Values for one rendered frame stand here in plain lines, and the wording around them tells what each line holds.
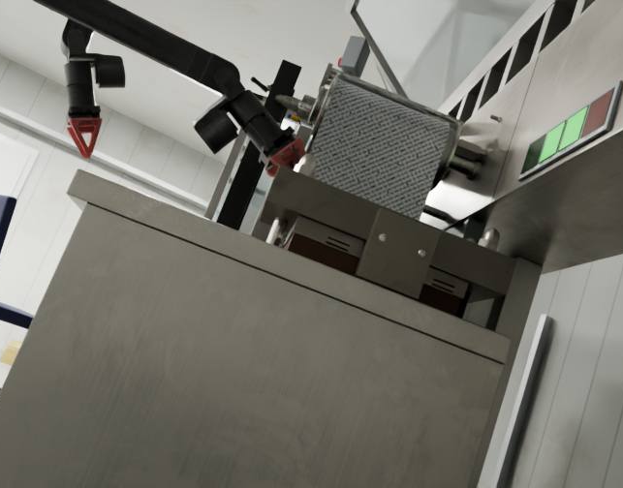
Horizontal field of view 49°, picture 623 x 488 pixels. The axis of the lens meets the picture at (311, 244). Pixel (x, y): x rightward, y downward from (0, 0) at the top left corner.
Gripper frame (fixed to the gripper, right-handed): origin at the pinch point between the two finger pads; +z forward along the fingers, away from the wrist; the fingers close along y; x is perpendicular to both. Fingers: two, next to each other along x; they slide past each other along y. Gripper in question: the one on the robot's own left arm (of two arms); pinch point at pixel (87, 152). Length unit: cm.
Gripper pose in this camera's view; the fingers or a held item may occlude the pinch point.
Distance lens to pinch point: 160.0
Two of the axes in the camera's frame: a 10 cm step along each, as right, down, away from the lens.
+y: -3.9, 0.6, 9.2
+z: 1.2, 9.9, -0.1
